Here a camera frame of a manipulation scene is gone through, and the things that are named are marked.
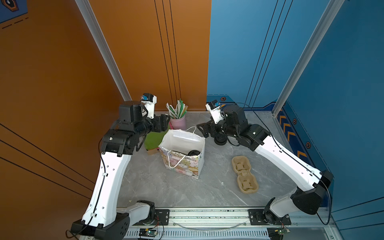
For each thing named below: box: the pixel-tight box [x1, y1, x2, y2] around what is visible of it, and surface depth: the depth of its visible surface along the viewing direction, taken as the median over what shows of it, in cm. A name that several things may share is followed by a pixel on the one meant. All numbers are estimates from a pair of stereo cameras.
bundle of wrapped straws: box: [166, 99, 189, 119], surface depth 101 cm
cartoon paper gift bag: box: [158, 126, 206, 180], surface depth 79 cm
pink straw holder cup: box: [169, 115, 187, 130], surface depth 104 cm
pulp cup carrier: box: [231, 155, 259, 194], surface depth 84 cm
